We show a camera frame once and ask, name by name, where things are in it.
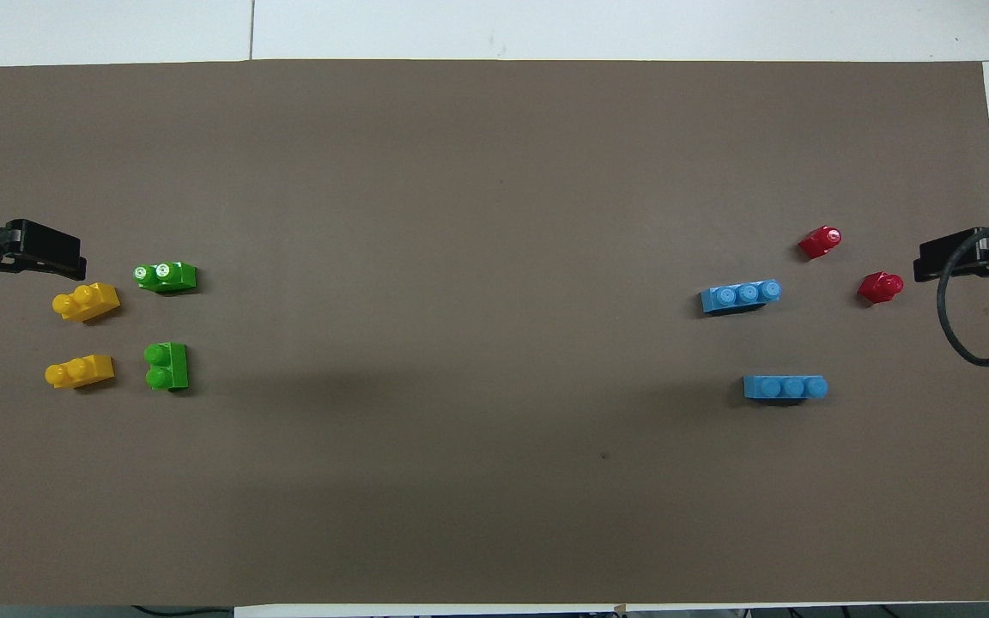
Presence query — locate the red one-stud brick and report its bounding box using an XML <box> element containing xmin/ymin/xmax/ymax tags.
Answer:
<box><xmin>798</xmin><ymin>226</ymin><xmax>843</xmax><ymax>261</ymax></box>
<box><xmin>857</xmin><ymin>271</ymin><xmax>905</xmax><ymax>305</ymax></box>

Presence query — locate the yellow two-stud brick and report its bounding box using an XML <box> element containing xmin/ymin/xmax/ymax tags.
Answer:
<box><xmin>52</xmin><ymin>282</ymin><xmax>121</xmax><ymax>323</ymax></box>
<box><xmin>45</xmin><ymin>354</ymin><xmax>115</xmax><ymax>390</ymax></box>

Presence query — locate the green brick with white-marked studs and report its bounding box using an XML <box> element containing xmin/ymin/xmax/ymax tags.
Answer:
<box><xmin>133</xmin><ymin>261</ymin><xmax>198</xmax><ymax>294</ymax></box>

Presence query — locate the blue three-stud brick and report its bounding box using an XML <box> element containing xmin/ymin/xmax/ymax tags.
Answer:
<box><xmin>700</xmin><ymin>279</ymin><xmax>783</xmax><ymax>316</ymax></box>
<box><xmin>743</xmin><ymin>375</ymin><xmax>829</xmax><ymax>402</ymax></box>

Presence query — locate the brown paper table mat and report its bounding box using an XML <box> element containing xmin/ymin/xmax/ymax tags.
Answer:
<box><xmin>0</xmin><ymin>58</ymin><xmax>989</xmax><ymax>607</ymax></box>

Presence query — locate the plain green two-stud brick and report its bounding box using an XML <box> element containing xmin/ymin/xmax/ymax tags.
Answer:
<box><xmin>143</xmin><ymin>342</ymin><xmax>190</xmax><ymax>392</ymax></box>

